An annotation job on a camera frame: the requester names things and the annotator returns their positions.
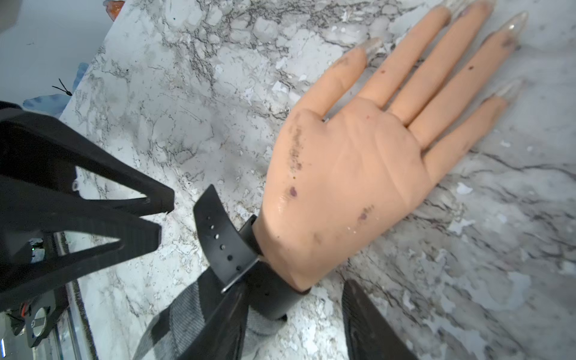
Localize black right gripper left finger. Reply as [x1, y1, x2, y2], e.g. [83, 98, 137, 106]
[177, 278, 248, 359]

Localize black wrist watch green numerals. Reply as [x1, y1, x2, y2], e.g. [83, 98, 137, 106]
[193, 184, 309, 320]

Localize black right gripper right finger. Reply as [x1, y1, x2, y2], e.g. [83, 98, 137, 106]
[342, 280, 417, 360]

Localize mannequin hand with long nails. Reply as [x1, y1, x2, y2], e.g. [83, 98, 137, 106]
[253, 1, 528, 292]

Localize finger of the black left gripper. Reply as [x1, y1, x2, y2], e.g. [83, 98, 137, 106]
[1, 176, 161, 310]
[1, 105, 175, 216]

